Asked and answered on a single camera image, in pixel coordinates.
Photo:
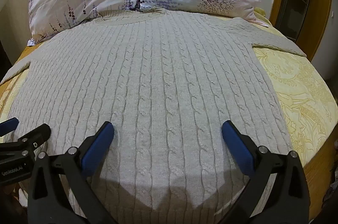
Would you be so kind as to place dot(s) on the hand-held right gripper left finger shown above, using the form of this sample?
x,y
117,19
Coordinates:
x,y
97,147

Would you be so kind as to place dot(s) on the wooden framed door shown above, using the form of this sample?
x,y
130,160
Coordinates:
x,y
298,2

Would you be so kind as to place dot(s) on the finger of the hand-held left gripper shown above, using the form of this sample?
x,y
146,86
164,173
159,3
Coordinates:
x,y
9,124
39,134

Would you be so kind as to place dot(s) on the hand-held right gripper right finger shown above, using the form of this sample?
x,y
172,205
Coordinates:
x,y
237,146

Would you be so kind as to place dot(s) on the yellow patterned bed sheet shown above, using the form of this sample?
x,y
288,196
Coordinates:
x,y
298,86

